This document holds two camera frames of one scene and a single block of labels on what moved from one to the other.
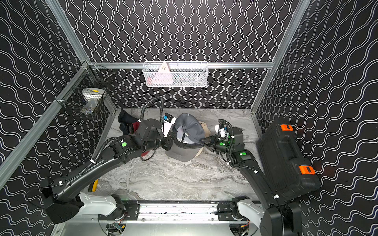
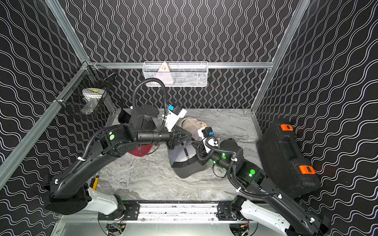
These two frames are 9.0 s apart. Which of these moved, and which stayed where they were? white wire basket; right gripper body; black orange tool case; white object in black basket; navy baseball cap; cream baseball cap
Moved: cream baseball cap; right gripper body
Stayed: black orange tool case; navy baseball cap; white wire basket; white object in black basket
